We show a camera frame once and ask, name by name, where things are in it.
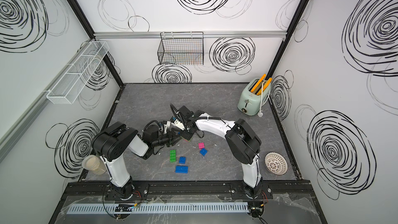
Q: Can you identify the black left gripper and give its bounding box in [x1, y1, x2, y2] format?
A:
[152, 129, 183, 149]

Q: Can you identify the blue long lego brick front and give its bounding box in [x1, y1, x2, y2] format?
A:
[175, 166, 189, 174]

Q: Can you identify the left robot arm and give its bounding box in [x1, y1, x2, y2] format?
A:
[91, 120, 182, 200]

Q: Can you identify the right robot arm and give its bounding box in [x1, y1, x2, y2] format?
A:
[170, 104, 262, 199]

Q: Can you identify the dark green long lego brick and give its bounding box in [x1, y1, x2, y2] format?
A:
[170, 149, 176, 163]

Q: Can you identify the small blue square lego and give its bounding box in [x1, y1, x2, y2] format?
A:
[179, 157, 186, 164]
[200, 148, 207, 156]

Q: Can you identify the small blue square lego right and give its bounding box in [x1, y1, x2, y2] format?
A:
[200, 148, 207, 156]

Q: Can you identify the mint green toaster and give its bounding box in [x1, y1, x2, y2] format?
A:
[237, 79, 271, 117]

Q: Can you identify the beige plastic cup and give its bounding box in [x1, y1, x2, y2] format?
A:
[82, 155, 106, 175]

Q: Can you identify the orange toast slice right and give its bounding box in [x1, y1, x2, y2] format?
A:
[257, 78, 272, 95]

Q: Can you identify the white sink strainer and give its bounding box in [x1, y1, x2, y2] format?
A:
[264, 152, 288, 175]

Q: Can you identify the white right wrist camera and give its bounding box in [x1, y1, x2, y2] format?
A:
[171, 117, 185, 130]

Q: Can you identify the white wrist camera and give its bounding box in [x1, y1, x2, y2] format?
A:
[161, 121, 171, 134]
[171, 117, 185, 130]

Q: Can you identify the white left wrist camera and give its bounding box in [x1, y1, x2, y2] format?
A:
[161, 121, 171, 134]

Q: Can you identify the black wire basket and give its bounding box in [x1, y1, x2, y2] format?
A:
[157, 32, 204, 65]

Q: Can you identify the white power cable with plug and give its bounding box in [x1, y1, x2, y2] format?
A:
[257, 80, 272, 118]

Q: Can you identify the grey slotted cable duct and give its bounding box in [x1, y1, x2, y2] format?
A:
[66, 202, 249, 215]

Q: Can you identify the white wire shelf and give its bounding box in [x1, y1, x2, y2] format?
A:
[46, 41, 110, 104]

